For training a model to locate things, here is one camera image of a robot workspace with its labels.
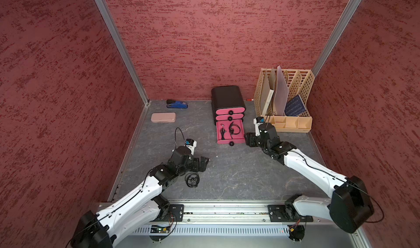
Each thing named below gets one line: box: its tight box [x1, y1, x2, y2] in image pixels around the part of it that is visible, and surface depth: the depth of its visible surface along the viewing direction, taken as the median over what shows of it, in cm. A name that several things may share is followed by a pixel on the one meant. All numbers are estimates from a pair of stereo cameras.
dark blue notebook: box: [283, 93, 307, 117], surface depth 105 cm
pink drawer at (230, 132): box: [216, 119, 246, 147], surface depth 103 cm
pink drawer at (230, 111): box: [215, 107, 247, 116], surface depth 97 cm
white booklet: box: [261, 89, 275, 116], surface depth 92 cm
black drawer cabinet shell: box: [211, 85, 247, 121], surface depth 105 cm
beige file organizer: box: [253, 67, 315, 133], surface depth 105 cm
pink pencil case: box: [150, 112, 177, 123], surface depth 112 cm
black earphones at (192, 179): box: [184, 172, 200, 188], surface depth 85 cm
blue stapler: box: [166, 99, 189, 109], surface depth 117 cm
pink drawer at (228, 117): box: [215, 114, 244, 122], surface depth 102 cm
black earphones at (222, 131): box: [219, 123, 227, 140], surface depth 102 cm
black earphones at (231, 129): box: [228, 121, 241, 140], surface depth 105 cm
